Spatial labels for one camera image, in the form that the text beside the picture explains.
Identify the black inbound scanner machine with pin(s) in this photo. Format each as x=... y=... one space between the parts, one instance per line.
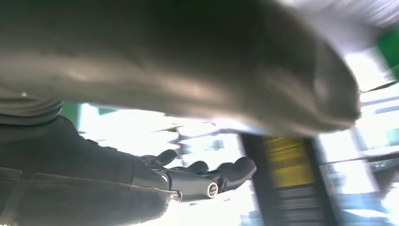
x=290 y=174

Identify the green table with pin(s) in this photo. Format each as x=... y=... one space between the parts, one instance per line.
x=389 y=50

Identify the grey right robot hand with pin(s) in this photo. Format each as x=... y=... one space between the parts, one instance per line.
x=187 y=62

